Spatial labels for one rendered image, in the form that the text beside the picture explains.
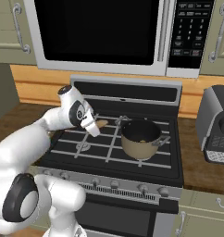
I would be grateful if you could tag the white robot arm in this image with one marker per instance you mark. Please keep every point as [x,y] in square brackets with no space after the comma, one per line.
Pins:
[21,148]

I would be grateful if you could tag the olive drawer front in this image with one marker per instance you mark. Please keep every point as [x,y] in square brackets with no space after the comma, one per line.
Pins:
[206,200]

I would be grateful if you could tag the black and silver stove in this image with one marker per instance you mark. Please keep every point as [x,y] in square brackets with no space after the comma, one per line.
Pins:
[123,92]

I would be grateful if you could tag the olive cupboard door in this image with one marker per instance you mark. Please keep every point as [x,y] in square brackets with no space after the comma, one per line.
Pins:
[206,227]
[2,31]
[223,66]

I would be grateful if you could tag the silver stove knob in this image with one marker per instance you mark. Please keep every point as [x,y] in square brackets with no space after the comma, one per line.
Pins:
[114,184]
[143,187]
[47,172]
[163,191]
[95,181]
[64,176]

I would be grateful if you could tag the silver microwave oven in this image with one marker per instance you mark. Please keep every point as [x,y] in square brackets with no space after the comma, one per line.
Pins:
[101,66]

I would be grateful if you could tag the black oven door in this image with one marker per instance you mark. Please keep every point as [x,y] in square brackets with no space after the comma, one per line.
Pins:
[117,219]

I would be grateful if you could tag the wooden spatula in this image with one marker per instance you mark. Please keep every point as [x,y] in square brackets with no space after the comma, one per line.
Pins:
[102,123]

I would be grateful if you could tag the grey coffee machine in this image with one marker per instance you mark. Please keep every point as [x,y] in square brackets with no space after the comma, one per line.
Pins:
[214,123]

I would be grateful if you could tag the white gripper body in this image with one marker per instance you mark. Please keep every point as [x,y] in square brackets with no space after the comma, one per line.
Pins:
[93,128]

